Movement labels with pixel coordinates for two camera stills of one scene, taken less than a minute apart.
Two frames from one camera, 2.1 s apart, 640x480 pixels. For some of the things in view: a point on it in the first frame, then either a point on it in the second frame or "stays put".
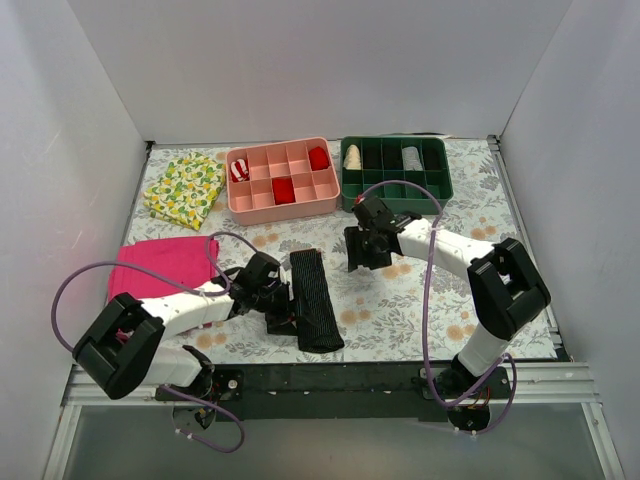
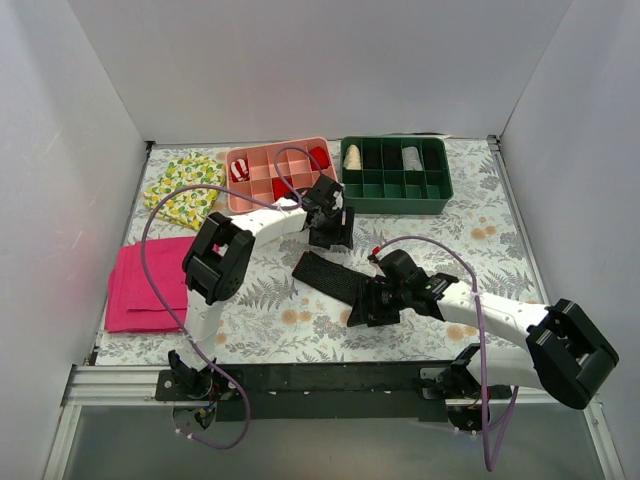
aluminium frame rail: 537,384 stays put
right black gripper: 360,248 → 373,301
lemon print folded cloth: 186,190 stays put
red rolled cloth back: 318,158 stays put
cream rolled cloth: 352,160 stays put
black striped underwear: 317,323 → 332,278
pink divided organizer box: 281,181 stays put
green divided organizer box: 367,160 stays put
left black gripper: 279,320 → 331,232
